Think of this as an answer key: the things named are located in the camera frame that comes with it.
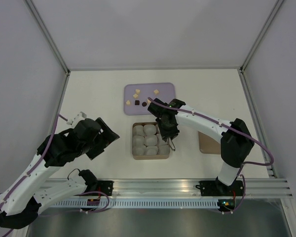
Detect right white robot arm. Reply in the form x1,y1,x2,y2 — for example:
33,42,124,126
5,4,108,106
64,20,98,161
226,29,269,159
148,98,254,195

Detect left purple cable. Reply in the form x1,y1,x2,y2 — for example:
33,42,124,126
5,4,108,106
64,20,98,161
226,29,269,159
0,113,74,230

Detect beige chocolate box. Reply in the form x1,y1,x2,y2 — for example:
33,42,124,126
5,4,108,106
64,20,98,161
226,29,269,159
131,122,171,160

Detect aluminium frame post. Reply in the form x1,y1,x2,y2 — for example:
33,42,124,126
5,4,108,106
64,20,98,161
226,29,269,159
239,0,286,73
24,0,70,76

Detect white metal tongs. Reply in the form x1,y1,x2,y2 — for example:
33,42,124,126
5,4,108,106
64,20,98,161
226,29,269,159
167,138,176,152

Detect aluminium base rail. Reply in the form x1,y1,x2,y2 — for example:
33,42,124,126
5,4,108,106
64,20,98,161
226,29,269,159
39,179,293,198

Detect left aluminium frame post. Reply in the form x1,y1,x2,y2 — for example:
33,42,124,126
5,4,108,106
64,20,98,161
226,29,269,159
24,0,70,76

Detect purple plastic tray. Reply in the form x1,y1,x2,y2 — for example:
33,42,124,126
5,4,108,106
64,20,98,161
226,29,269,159
124,82,176,116

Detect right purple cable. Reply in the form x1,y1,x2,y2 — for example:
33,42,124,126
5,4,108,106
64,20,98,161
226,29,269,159
147,97,274,215

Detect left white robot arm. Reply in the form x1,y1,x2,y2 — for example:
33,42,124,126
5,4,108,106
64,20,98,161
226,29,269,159
0,113,119,230

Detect purple cable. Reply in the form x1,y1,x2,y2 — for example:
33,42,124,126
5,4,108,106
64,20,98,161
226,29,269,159
0,113,74,230
147,97,274,215

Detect right aluminium frame post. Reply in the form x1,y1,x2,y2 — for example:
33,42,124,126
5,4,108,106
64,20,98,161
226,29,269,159
239,0,286,73

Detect beige box lid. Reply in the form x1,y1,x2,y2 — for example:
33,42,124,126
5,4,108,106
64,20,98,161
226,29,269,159
198,132,221,155

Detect white paper cup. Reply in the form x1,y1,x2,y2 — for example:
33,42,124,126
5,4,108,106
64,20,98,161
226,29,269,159
132,135,145,147
132,145,147,156
143,124,157,136
133,125,145,136
157,145,170,156
144,135,157,146
156,134,168,147
145,146,158,156

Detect white slotted cable duct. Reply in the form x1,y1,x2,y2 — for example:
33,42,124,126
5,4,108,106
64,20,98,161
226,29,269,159
52,198,219,209

